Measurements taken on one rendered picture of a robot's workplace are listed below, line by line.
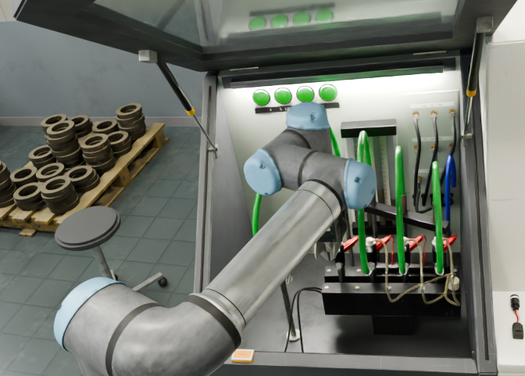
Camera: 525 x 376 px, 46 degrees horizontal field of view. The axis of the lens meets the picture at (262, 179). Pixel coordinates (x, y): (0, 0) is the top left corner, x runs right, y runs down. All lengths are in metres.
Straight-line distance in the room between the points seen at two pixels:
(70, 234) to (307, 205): 2.07
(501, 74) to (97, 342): 0.98
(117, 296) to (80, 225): 2.08
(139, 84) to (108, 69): 0.26
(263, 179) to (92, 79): 4.02
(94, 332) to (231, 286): 0.19
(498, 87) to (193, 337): 0.89
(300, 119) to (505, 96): 0.52
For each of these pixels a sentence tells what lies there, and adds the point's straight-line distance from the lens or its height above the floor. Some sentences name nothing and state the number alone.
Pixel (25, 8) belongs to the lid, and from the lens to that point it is 0.94.
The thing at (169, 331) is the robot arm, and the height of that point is 1.54.
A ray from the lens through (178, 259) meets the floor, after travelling 3.43.
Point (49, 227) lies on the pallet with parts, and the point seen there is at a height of 0.06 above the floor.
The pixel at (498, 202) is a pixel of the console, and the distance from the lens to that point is 1.50.
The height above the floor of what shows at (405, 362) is 0.95.
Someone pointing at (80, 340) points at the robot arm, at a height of 1.51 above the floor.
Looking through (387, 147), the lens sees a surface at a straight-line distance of 1.68.
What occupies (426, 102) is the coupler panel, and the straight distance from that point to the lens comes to 1.65.
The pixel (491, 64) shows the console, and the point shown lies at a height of 1.51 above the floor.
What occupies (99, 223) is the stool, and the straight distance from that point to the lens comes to 2.90.
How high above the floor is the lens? 2.09
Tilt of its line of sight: 32 degrees down
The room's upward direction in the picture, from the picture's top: 12 degrees counter-clockwise
